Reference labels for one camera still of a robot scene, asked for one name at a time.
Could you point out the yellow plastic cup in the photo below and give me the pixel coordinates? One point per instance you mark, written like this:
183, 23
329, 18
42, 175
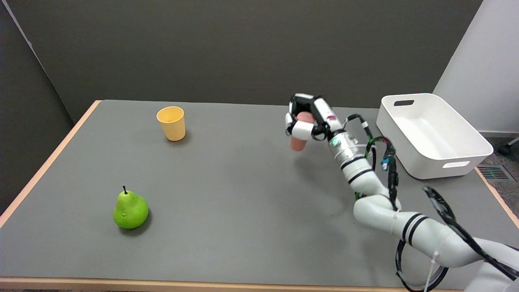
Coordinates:
172, 123

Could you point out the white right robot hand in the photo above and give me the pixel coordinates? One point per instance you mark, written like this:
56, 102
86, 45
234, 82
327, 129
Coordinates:
314, 117

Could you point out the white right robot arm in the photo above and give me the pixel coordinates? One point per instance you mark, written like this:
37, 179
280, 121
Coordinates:
405, 219

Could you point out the white plastic bin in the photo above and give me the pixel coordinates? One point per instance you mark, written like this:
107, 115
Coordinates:
432, 136

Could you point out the green toy pear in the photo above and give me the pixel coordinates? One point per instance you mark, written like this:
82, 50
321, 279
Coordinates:
130, 209

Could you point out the floor vent grille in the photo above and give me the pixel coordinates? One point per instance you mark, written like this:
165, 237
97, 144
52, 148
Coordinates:
494, 172

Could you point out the wooden cylinder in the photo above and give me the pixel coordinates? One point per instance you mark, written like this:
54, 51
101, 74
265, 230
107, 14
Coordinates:
299, 142

